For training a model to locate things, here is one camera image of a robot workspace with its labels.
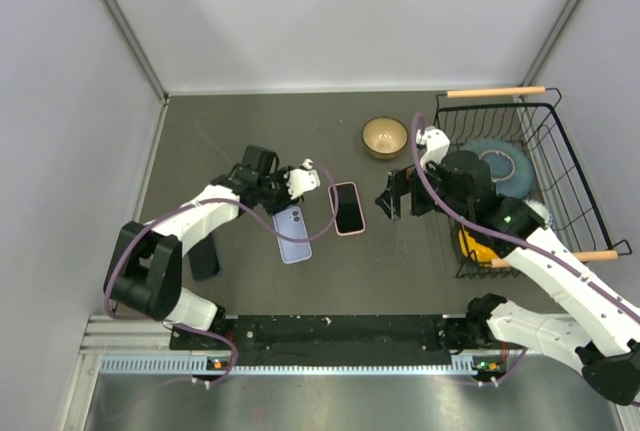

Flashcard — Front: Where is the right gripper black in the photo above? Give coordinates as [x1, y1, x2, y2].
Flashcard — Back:
[375, 151, 471, 223]

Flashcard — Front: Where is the pink phone case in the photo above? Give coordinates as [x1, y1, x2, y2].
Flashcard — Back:
[327, 180, 367, 237]

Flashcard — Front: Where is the lavender phone case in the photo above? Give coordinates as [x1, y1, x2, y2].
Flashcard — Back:
[272, 206, 312, 265]

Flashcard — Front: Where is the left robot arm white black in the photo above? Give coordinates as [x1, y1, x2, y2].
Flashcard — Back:
[103, 146, 320, 348]

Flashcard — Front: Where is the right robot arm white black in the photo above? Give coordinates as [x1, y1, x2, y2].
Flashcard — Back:
[376, 151, 639, 406]

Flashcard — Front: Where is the tan ceramic bowl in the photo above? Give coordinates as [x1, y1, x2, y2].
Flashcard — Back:
[362, 116, 409, 160]

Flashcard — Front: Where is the yellow bowl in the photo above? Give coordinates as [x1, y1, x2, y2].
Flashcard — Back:
[458, 228, 498, 267]

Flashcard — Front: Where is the blue ceramic plate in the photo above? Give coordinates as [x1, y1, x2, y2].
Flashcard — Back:
[461, 138, 535, 199]

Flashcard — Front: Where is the blue white patterned bowl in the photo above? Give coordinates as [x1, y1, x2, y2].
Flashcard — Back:
[525, 199, 554, 228]

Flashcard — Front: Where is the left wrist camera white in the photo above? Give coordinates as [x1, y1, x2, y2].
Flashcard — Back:
[286, 159, 321, 200]

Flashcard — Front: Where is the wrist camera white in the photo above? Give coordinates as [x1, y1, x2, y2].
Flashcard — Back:
[415, 126, 450, 171]
[286, 159, 321, 200]

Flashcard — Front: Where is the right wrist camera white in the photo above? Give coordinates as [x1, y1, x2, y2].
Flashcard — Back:
[415, 126, 450, 171]

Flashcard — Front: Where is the black wire basket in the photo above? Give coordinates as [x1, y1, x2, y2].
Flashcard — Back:
[433, 88, 633, 259]

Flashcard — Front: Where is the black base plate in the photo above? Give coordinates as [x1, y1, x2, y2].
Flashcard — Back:
[169, 313, 469, 366]

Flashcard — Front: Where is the aluminium rail frame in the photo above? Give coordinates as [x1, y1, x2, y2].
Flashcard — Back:
[67, 315, 639, 430]

